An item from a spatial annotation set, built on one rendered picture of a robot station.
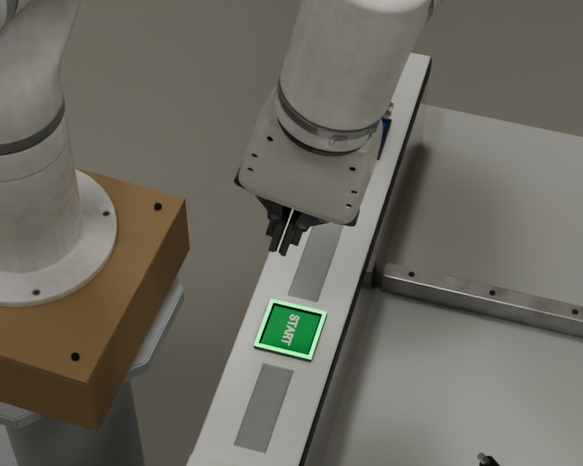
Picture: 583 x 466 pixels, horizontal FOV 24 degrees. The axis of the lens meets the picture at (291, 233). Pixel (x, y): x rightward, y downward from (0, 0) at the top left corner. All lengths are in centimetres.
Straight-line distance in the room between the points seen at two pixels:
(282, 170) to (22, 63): 28
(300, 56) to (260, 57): 194
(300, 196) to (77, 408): 40
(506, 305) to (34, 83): 55
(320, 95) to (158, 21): 204
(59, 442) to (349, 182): 68
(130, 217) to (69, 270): 10
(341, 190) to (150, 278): 40
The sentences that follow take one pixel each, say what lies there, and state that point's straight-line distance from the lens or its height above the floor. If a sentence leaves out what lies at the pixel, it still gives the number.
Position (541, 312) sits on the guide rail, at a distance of 144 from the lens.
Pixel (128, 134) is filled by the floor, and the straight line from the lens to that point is 275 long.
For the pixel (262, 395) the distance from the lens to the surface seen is 124.
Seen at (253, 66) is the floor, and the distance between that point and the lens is 287.
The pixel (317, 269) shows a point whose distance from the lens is 132.
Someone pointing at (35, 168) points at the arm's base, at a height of 107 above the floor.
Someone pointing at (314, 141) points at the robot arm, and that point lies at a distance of 99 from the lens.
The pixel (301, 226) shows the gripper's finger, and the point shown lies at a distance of 112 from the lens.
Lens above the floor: 201
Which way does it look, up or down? 52 degrees down
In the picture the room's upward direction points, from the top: straight up
